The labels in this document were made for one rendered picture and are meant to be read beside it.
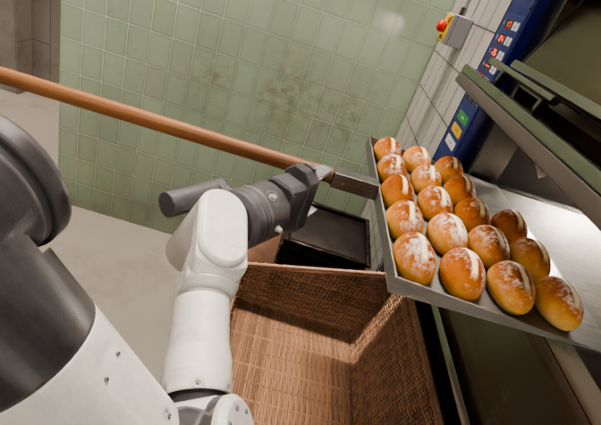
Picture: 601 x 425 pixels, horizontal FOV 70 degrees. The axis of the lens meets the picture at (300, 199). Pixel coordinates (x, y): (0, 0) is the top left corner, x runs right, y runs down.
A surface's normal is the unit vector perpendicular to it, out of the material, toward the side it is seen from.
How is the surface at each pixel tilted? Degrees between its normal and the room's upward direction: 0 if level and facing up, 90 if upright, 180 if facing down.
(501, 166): 90
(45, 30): 90
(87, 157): 90
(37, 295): 57
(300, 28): 90
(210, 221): 24
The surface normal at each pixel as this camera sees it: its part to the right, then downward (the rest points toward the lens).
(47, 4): -0.11, 0.47
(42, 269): 0.95, -0.29
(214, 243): 0.56, -0.55
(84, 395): 0.80, 0.07
